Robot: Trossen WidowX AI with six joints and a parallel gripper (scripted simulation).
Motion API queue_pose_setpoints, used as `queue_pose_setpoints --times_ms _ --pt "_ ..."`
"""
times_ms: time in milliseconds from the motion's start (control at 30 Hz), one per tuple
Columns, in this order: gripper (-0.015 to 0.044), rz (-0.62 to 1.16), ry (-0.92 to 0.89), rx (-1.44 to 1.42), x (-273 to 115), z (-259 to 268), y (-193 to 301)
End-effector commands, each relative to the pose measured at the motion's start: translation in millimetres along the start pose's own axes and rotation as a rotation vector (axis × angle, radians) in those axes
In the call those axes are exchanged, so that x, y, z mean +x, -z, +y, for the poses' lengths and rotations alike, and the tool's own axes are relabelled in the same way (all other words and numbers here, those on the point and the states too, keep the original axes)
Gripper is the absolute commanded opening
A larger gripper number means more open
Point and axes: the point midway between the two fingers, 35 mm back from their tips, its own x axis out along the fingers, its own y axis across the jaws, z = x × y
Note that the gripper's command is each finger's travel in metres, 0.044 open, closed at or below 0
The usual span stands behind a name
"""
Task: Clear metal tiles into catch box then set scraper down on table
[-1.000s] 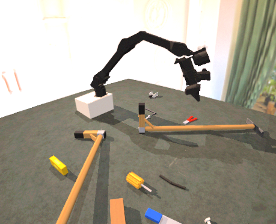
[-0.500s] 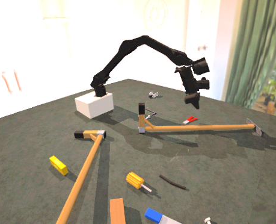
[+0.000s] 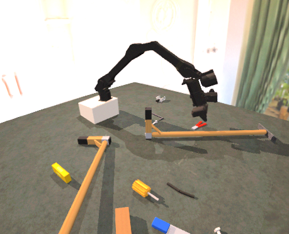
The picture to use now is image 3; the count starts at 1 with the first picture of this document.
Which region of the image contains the yellow-handled screwdriver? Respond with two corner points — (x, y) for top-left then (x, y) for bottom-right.
(132, 180), (159, 200)

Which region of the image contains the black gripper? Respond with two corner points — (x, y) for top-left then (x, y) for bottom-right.
(190, 89), (208, 122)

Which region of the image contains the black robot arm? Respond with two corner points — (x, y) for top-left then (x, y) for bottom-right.
(94, 41), (218, 104)

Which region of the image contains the orange flat bar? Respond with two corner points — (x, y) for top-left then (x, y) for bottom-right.
(115, 207), (132, 234)

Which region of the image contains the yellow rectangular block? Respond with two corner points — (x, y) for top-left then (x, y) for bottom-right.
(52, 163), (72, 183)

